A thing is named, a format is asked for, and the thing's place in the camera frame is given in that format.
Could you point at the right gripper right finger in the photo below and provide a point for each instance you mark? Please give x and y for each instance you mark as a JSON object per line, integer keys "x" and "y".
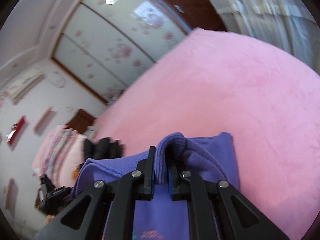
{"x": 219, "y": 210}

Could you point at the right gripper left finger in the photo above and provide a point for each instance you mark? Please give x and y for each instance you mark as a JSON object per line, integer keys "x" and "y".
{"x": 105, "y": 210}

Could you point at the purple zip hoodie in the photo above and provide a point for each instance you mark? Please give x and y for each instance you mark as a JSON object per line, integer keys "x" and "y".
{"x": 212, "y": 158}

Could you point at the folded floral quilts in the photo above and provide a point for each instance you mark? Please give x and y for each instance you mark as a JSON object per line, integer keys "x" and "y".
{"x": 61, "y": 152}

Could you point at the black puffer jacket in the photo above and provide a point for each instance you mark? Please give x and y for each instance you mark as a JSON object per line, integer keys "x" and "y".
{"x": 104, "y": 149}

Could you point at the dark wooden headboard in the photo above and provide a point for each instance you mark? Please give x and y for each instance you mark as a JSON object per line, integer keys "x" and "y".
{"x": 81, "y": 121}

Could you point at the pink bed blanket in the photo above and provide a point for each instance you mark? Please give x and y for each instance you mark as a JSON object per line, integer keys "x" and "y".
{"x": 267, "y": 99}

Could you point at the floral sliding wardrobe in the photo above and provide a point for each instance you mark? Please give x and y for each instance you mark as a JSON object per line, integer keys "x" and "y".
{"x": 108, "y": 44}

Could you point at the cream lace covered furniture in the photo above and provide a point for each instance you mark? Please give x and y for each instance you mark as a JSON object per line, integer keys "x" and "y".
{"x": 286, "y": 24}

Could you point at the brown wooden door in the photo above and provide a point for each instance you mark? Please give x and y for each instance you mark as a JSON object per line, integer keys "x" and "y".
{"x": 198, "y": 14}

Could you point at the pink wall shelf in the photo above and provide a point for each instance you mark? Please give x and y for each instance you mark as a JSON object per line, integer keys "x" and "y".
{"x": 43, "y": 120}

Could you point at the red wall shelf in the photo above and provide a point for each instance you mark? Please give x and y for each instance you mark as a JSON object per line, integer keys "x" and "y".
{"x": 15, "y": 129}

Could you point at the wall air conditioner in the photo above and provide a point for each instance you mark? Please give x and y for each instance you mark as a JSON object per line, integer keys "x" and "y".
{"x": 21, "y": 85}

